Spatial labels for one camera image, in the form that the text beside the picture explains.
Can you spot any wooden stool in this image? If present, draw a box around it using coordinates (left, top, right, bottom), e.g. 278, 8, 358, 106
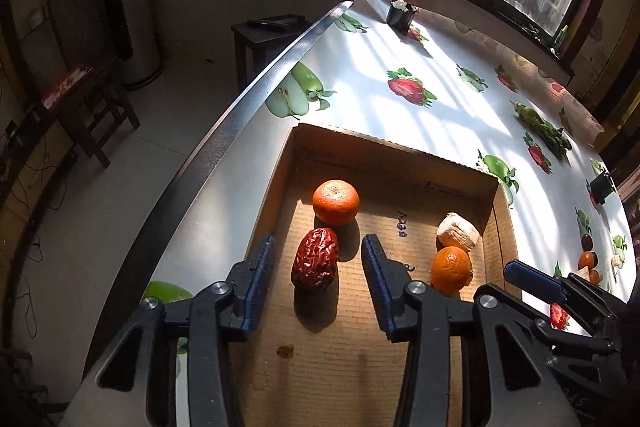
42, 64, 141, 168

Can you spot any red flat box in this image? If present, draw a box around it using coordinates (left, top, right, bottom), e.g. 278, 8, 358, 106
41, 64, 96, 110

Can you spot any fruit print tablecloth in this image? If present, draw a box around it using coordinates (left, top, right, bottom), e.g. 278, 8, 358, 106
60, 0, 637, 427

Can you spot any small black box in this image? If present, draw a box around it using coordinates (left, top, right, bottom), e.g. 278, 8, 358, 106
589, 172, 615, 205

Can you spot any shallow cardboard box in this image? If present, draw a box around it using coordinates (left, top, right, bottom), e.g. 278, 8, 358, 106
227, 123, 523, 427

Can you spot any dark side table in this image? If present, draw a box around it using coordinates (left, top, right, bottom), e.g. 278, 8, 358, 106
231, 14, 321, 92

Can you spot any green leafy vegetable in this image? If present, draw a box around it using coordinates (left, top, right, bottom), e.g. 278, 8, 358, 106
512, 102, 573, 162

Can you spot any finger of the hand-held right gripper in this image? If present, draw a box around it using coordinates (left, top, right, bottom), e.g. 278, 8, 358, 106
531, 318, 618, 358
504, 259, 628, 334

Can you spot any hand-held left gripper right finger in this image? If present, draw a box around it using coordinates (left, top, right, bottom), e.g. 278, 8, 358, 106
361, 234, 586, 427

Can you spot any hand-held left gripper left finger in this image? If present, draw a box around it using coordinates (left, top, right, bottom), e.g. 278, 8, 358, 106
60, 234, 277, 427

